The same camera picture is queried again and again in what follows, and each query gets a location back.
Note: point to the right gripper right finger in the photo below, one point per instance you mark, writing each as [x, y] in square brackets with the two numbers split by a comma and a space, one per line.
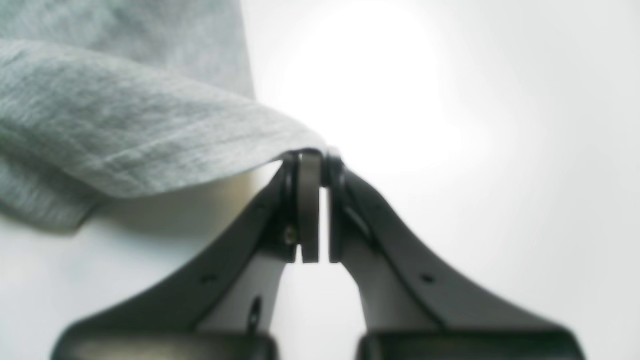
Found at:
[415, 305]

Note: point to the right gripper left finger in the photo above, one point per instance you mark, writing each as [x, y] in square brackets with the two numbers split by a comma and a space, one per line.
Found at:
[219, 306]

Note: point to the grey T-shirt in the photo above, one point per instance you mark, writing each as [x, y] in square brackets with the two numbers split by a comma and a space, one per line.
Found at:
[127, 99]

